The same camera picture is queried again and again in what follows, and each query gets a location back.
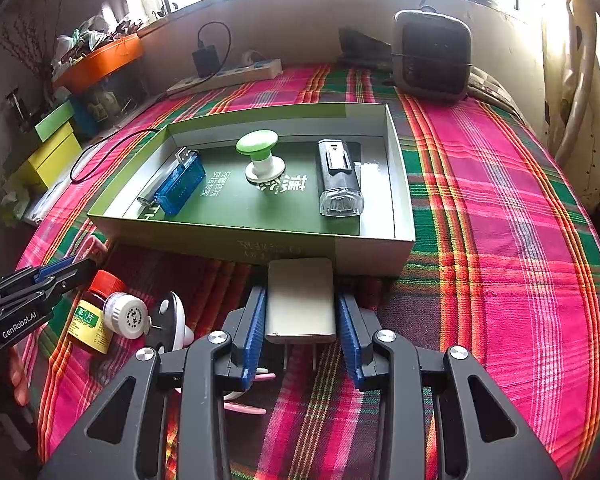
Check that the white plug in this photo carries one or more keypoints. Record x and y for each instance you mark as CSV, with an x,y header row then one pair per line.
x,y
252,56

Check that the teal storage bin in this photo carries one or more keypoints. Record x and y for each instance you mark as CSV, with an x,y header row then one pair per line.
x,y
100,105

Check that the green plastic bag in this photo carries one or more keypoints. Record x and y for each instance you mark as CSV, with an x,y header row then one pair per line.
x,y
14,205

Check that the grey space heater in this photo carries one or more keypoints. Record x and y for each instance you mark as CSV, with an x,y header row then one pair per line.
x,y
430,55

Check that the large green cardboard box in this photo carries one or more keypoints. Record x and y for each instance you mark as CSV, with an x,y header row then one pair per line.
x,y
290,210

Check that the black charger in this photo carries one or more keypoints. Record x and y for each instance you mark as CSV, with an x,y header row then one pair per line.
x,y
206,60

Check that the cream floral curtain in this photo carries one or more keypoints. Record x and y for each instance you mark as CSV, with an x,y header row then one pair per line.
x,y
595,110

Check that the person's left hand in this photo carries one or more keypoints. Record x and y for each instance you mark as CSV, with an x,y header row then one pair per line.
x,y
17,375

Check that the brown medicine bottle red cap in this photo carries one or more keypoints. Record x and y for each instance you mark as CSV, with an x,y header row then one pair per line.
x,y
92,327

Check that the white papers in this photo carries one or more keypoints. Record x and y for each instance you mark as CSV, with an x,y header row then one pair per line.
x,y
42,205

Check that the green white knob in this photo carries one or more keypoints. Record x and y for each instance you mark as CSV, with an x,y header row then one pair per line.
x,y
257,142

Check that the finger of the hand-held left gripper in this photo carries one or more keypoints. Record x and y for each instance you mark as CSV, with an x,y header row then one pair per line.
x,y
75,277
55,267

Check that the yellow storage box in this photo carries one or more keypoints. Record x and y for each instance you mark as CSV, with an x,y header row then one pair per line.
x,y
55,157

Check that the dried twig bouquet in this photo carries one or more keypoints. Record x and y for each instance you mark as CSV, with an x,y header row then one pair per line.
x,y
25,50

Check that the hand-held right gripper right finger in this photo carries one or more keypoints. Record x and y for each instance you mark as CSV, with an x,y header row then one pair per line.
x,y
350,340

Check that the striped cushion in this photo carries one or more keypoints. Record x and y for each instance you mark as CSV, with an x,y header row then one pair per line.
x,y
492,87

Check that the pile of small clutter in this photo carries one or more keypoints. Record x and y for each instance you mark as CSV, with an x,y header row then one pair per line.
x,y
85,35

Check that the black light clear lens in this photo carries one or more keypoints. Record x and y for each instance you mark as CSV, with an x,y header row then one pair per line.
x,y
337,185

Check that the black white round remote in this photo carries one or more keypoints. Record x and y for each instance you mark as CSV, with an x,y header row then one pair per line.
x,y
172,320

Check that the light green box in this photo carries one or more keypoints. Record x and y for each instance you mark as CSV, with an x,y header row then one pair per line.
x,y
55,120

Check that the blue USB tester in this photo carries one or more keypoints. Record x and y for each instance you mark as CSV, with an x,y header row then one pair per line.
x,y
180,185

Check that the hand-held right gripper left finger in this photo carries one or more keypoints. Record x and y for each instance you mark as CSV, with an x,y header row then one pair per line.
x,y
252,340

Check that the white power strip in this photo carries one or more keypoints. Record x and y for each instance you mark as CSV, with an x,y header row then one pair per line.
x,y
240,74

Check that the orange tray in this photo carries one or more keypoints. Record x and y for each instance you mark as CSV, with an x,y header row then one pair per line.
x,y
105,60

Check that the white round container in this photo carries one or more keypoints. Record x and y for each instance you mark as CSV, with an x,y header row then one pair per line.
x,y
125,315

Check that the white power adapter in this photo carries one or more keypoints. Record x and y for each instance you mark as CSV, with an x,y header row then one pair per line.
x,y
300,300

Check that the white bent pipe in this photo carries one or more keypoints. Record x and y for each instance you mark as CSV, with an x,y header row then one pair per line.
x,y
580,100

